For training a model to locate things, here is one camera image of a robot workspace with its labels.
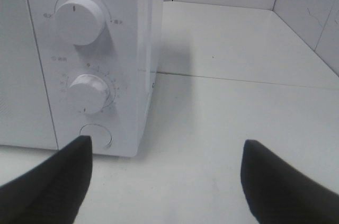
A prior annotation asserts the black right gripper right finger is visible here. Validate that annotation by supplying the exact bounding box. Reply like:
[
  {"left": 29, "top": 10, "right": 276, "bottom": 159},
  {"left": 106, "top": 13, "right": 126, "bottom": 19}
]
[{"left": 240, "top": 140, "right": 338, "bottom": 223}]

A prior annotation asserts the white microwave door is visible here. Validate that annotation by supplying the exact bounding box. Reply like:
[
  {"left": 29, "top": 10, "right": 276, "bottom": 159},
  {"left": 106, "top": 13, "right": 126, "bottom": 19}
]
[{"left": 1, "top": 0, "right": 58, "bottom": 150}]

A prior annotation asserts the white microwave knob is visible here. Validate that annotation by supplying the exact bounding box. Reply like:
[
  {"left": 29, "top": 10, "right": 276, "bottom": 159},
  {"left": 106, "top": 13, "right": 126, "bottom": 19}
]
[
  {"left": 55, "top": 0, "right": 105, "bottom": 46},
  {"left": 67, "top": 74, "right": 110, "bottom": 114}
]

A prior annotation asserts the round white door button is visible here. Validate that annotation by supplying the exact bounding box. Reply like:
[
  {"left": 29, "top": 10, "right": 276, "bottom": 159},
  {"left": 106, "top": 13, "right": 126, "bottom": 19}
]
[{"left": 79, "top": 123, "right": 112, "bottom": 150}]

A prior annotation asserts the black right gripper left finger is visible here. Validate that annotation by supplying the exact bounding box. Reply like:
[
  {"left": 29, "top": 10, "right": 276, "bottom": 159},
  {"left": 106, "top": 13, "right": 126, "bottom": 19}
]
[{"left": 1, "top": 136, "right": 93, "bottom": 223}]

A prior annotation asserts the white microwave oven body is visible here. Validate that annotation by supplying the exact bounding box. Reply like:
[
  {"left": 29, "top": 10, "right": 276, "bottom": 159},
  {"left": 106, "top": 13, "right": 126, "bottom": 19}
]
[{"left": 0, "top": 0, "right": 164, "bottom": 159}]

